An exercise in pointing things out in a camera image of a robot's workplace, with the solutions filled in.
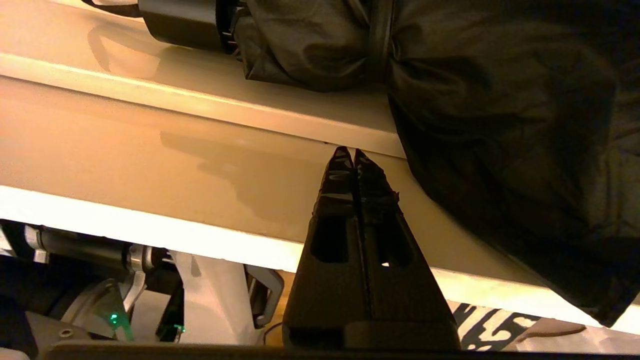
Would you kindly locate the white robot torso column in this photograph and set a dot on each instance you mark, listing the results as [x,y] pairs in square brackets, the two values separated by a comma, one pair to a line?
[215,300]

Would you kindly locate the black white patterned rug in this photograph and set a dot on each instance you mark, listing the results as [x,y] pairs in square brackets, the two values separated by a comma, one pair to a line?
[490,325]

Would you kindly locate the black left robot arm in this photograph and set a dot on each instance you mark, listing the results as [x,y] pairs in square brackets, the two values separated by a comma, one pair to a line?
[75,250]

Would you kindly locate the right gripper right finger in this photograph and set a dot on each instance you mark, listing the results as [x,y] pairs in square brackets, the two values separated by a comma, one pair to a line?
[410,305]

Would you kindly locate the black folding umbrella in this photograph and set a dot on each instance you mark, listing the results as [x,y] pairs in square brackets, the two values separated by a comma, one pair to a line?
[500,125]

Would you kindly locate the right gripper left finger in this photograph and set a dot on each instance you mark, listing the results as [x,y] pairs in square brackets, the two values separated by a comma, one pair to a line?
[325,300]

